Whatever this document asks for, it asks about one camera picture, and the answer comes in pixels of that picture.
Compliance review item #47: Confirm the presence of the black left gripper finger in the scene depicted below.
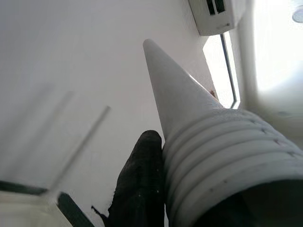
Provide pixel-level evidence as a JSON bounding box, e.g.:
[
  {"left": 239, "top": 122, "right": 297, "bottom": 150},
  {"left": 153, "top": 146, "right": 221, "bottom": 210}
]
[{"left": 107, "top": 130, "right": 166, "bottom": 227}]

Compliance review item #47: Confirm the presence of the white plastic table leg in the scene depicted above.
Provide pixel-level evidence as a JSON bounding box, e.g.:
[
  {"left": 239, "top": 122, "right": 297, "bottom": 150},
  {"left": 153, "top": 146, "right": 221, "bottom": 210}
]
[{"left": 142, "top": 39, "right": 303, "bottom": 227}]

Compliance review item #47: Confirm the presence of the bright window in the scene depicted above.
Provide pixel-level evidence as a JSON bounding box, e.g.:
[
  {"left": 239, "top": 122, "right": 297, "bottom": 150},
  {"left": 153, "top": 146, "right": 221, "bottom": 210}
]
[{"left": 202, "top": 32, "right": 241, "bottom": 109}]

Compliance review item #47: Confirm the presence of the round ceiling lamp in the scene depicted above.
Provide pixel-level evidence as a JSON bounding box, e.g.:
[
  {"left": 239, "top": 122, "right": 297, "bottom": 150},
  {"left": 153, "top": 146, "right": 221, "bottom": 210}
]
[{"left": 292, "top": 7, "right": 303, "bottom": 23}]

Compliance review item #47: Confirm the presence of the white wall air conditioner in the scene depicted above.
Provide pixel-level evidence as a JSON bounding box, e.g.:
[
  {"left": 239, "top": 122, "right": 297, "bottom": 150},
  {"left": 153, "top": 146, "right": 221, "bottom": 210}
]
[{"left": 188, "top": 0, "right": 247, "bottom": 36}]

